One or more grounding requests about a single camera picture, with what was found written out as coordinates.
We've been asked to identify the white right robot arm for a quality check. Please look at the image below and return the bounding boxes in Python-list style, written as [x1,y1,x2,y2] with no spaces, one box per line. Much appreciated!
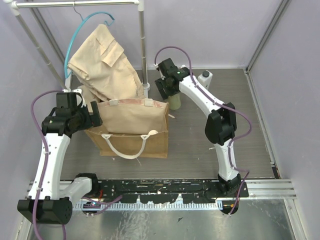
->
[155,58,241,197]

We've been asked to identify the brown burlap canvas bag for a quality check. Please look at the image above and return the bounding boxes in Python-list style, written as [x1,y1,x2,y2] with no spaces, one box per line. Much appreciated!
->
[85,98,169,160]

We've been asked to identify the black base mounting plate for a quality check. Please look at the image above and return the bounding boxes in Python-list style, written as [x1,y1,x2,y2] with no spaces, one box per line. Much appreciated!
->
[85,179,249,204]

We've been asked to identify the white slotted cable duct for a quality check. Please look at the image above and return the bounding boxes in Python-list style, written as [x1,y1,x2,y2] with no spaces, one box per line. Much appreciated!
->
[73,201,223,212]

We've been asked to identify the beige cloth trousers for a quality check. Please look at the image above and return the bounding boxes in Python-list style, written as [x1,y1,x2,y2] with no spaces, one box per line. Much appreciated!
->
[67,24,145,101]

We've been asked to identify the teal clothes hanger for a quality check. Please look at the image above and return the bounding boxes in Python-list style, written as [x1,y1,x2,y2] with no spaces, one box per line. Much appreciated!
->
[64,2,116,79]

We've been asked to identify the aluminium frame rail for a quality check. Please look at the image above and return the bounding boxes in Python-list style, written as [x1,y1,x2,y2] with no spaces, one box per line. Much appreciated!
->
[24,180,297,201]

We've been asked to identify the white rectangular bottle dark cap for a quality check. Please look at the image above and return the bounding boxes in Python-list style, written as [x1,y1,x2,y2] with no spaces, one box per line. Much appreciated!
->
[197,70,213,90]

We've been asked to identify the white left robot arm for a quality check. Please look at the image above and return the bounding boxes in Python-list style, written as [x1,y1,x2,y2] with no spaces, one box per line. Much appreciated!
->
[17,89,102,225]

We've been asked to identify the green bottle cream cap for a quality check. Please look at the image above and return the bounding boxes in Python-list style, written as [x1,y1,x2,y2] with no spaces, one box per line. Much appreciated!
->
[167,93,181,111]

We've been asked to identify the cream bottle with cap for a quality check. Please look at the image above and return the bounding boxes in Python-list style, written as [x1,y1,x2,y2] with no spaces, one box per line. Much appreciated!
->
[148,129,159,136]

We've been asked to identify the white metal clothes rack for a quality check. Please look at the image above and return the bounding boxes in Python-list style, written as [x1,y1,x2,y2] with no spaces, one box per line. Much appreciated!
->
[4,0,150,97]

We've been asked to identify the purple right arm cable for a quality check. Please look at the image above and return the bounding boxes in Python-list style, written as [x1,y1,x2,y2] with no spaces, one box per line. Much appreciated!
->
[154,45,253,216]

